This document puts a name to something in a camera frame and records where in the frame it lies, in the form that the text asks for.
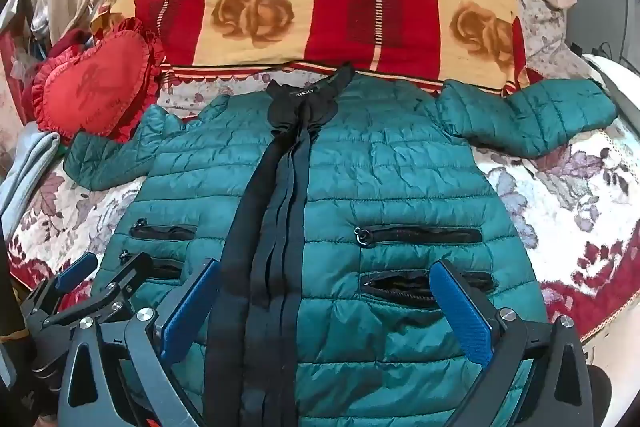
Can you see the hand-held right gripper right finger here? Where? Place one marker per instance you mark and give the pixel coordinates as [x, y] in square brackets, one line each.
[460, 312]

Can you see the white and red floral blanket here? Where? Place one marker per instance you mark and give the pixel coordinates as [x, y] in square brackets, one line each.
[560, 207]

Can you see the white bed frame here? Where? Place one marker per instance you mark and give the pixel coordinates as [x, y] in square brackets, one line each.
[617, 77]

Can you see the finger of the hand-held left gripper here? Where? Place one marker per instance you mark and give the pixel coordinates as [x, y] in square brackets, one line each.
[127, 274]
[76, 273]

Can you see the teal puffer jacket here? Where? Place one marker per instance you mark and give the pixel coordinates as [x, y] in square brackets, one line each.
[380, 187]

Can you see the pale floral bed sheet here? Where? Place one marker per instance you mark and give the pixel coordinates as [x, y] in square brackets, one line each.
[550, 32]

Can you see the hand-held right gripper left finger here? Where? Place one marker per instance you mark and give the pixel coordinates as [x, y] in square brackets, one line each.
[190, 309]

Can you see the red heart-shaped pillow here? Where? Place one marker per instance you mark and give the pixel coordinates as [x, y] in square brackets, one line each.
[92, 82]

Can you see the grey cloth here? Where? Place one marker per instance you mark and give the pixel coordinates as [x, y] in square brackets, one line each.
[27, 172]

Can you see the red checkered rose blanket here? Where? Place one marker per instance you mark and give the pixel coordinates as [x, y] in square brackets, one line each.
[320, 12]

